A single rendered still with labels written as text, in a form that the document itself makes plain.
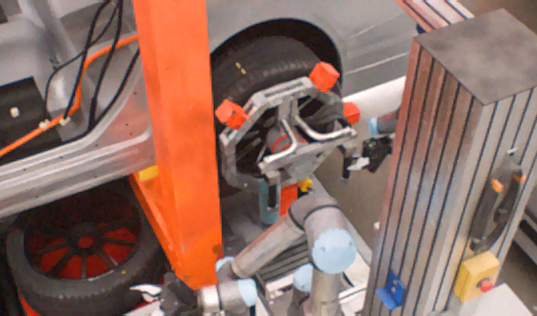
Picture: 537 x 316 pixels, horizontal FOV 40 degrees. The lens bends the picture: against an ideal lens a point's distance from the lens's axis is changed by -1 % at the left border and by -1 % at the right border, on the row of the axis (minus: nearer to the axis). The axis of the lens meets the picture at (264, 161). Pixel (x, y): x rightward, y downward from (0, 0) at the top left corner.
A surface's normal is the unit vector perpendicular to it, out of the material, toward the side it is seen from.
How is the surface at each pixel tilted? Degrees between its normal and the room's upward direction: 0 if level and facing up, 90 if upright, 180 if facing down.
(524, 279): 0
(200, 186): 90
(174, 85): 90
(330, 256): 82
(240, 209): 0
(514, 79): 0
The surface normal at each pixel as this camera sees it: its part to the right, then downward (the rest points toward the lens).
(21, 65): 0.37, 0.13
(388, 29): 0.46, 0.64
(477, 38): 0.00, -0.69
